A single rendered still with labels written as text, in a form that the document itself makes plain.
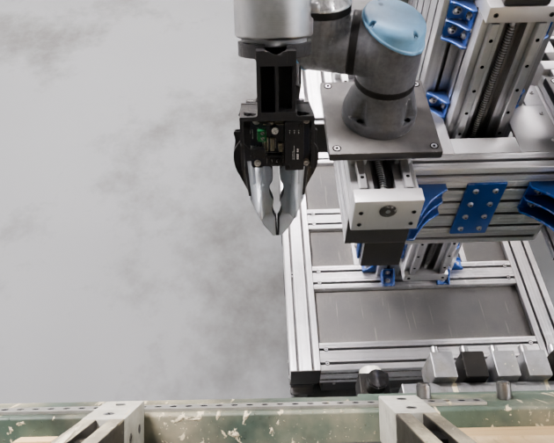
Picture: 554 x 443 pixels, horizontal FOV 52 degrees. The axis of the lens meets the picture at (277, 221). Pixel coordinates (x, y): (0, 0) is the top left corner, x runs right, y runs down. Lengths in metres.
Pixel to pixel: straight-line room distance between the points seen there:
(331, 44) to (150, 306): 1.36
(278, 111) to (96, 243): 1.89
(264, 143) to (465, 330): 1.44
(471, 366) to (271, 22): 0.86
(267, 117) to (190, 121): 2.24
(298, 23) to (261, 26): 0.03
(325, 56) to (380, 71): 0.10
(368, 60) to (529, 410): 0.65
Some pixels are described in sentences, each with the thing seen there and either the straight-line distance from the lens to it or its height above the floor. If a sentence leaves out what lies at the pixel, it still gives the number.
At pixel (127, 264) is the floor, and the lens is 2.28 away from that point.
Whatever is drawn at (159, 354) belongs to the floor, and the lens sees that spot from 2.06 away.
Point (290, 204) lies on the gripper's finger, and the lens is 0.62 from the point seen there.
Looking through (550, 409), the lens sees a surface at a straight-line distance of 1.08.
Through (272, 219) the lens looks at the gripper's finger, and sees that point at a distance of 0.64.
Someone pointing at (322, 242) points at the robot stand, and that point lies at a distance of 2.02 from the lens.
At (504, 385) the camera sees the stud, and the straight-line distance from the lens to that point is 1.10.
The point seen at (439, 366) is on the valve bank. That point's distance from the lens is 1.21.
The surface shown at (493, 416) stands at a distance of 1.05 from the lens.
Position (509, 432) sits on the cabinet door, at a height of 0.92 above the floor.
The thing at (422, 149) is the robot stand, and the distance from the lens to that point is 1.16.
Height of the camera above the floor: 1.83
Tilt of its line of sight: 51 degrees down
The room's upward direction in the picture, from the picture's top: straight up
